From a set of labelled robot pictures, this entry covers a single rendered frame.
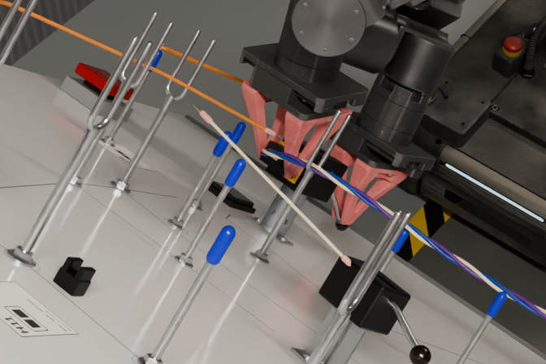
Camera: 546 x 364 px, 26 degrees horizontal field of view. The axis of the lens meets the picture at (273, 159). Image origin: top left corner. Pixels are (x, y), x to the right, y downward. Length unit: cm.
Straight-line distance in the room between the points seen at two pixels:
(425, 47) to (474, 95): 123
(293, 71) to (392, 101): 16
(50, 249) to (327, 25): 31
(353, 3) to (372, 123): 26
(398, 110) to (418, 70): 4
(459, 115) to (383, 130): 117
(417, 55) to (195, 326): 48
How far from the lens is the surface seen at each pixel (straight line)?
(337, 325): 57
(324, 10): 91
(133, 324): 67
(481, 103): 234
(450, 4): 115
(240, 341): 75
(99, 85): 121
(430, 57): 113
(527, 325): 239
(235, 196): 113
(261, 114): 105
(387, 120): 114
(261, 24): 285
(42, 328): 60
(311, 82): 101
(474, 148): 232
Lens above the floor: 201
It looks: 51 degrees down
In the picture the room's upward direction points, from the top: straight up
